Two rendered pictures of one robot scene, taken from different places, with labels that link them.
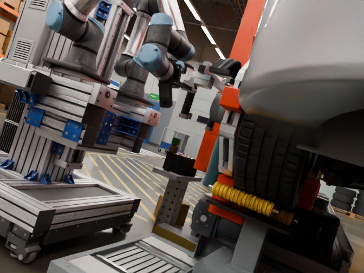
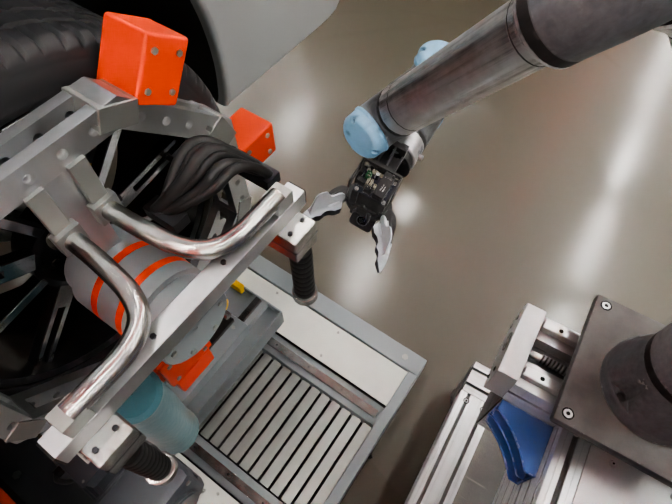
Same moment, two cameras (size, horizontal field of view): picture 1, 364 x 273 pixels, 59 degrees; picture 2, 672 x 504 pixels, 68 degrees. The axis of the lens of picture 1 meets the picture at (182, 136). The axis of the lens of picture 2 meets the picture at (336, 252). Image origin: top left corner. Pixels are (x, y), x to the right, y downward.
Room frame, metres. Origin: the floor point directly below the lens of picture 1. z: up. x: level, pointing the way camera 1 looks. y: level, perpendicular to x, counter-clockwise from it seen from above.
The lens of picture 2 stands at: (1.75, 0.14, 1.51)
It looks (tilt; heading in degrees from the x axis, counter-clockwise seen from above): 58 degrees down; 190
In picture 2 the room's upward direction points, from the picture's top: straight up
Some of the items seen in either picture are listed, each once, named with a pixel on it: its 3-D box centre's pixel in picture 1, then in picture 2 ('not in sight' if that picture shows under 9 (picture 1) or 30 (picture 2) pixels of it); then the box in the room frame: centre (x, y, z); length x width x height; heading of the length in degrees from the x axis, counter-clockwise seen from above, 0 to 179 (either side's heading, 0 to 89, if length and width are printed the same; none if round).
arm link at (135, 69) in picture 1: (139, 69); not in sight; (1.93, 0.37, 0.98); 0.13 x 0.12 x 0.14; 48
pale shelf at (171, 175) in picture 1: (179, 175); not in sight; (2.10, -0.06, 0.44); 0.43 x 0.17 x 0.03; 155
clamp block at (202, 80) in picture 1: (202, 80); (282, 227); (1.36, -0.01, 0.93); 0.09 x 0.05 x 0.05; 65
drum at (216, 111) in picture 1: (235, 113); (146, 291); (1.46, -0.20, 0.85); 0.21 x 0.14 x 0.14; 65
